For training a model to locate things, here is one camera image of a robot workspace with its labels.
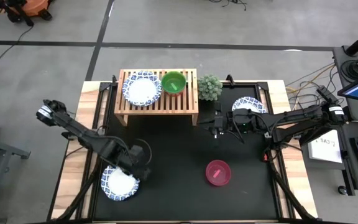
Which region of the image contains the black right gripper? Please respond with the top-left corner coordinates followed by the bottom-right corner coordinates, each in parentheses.
top-left (199, 101), bottom-right (257, 140)

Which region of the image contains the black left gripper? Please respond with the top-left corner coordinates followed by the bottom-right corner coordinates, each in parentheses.
top-left (116, 144), bottom-right (152, 182)

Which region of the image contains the blue patterned white paper bowl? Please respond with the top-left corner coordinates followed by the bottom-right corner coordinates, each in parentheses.
top-left (122, 70), bottom-right (163, 108)
top-left (100, 164), bottom-right (141, 202)
top-left (231, 96), bottom-right (269, 115)

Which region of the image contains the green plastic bowl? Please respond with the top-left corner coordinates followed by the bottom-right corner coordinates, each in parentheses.
top-left (160, 70), bottom-right (187, 95)

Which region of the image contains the wooden slatted shelf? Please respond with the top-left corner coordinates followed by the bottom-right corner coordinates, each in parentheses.
top-left (113, 68), bottom-right (200, 127)

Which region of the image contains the small green potted plant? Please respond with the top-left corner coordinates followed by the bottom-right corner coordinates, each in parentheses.
top-left (196, 73), bottom-right (224, 102)

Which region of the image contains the black table mat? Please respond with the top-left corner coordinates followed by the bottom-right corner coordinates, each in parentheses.
top-left (92, 83), bottom-right (280, 221)

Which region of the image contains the pink plastic bowl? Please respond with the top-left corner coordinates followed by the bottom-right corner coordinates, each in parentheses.
top-left (205, 159), bottom-right (232, 187)

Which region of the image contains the white labelled paper sheet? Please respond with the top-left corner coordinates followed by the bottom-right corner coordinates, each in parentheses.
top-left (307, 129), bottom-right (344, 165)

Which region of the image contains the orange shop vacuum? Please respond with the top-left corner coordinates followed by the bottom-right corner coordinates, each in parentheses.
top-left (9, 0), bottom-right (54, 18)

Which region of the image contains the black metal table frame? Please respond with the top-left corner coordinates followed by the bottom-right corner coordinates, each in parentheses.
top-left (50, 74), bottom-right (318, 223)

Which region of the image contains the yellow floor cable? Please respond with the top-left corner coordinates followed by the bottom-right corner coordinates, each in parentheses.
top-left (286, 63), bottom-right (336, 103)

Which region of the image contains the black floor cable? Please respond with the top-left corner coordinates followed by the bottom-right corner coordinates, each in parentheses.
top-left (0, 26), bottom-right (34, 91)
top-left (208, 0), bottom-right (248, 12)

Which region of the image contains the coiled black cable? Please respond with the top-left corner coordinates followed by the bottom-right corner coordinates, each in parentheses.
top-left (339, 58), bottom-right (358, 82)

